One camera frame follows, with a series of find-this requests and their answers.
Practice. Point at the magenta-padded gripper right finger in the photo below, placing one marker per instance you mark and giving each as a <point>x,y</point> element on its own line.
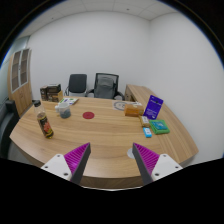
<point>146,158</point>

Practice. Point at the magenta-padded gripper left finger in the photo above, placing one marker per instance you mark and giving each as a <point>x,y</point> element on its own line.
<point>77,158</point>

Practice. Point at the clear bottle with black cap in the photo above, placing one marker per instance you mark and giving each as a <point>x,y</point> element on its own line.
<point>45,125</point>

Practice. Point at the small blue box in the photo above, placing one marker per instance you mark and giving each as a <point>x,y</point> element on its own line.
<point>147,132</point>

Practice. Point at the green flat box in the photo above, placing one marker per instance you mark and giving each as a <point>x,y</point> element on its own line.
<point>159,127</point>

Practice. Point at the small tan box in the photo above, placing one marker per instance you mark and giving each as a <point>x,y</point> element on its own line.
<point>144,121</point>

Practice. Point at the flat round red coaster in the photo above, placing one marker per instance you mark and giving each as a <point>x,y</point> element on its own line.
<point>88,115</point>

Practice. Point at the white and grey mug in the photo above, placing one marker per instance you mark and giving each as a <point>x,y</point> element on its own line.
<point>64,110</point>

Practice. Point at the orange box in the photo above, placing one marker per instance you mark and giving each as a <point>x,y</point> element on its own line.
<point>134,110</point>

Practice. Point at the purple standing card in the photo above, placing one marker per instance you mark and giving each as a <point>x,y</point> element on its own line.
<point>153,106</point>

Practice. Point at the white sticker sheet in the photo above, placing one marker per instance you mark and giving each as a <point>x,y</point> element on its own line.
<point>70,100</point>

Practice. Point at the tan cardboard box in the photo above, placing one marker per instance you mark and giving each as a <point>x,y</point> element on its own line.
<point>55,97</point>

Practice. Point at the wooden side desk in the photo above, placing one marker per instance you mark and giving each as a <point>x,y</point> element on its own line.
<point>138,91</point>

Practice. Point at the small dark brown box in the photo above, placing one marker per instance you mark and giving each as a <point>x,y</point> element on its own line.
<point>43,93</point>

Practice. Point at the large dark brown box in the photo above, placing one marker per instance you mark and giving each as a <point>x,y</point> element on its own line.
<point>54,88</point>

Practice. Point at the black sofa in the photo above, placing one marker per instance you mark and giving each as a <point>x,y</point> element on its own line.
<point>7,130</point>

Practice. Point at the black mesh office chair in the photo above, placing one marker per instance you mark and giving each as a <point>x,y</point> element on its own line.
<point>106,86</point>

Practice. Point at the wooden shelf cabinet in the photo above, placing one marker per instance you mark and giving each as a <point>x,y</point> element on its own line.
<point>20,90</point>

